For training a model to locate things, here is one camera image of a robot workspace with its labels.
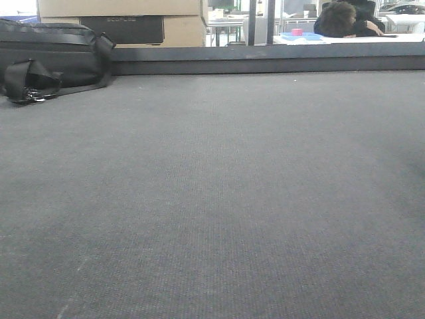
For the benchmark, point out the black fabric bag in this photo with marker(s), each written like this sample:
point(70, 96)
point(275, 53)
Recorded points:
point(40, 61)

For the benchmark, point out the black conveyor side rail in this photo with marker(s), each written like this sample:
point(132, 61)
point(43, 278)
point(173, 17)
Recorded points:
point(335, 57)

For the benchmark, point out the person in black clothes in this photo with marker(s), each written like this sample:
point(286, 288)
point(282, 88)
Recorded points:
point(344, 19)

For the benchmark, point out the black vertical post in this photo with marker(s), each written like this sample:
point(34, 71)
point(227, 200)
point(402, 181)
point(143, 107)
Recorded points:
point(251, 23)

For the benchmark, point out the white table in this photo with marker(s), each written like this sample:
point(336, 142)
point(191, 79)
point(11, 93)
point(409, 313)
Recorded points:
point(397, 38)

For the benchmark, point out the large cardboard box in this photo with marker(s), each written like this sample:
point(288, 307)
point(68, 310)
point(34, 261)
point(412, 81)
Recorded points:
point(185, 22)

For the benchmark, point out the pink block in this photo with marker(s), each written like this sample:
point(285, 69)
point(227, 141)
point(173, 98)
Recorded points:
point(297, 32)

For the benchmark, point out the black box with lettering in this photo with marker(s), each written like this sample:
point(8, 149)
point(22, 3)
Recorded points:
point(128, 29)

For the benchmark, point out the flat blue tray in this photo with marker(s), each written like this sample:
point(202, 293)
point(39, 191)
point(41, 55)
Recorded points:
point(303, 37)

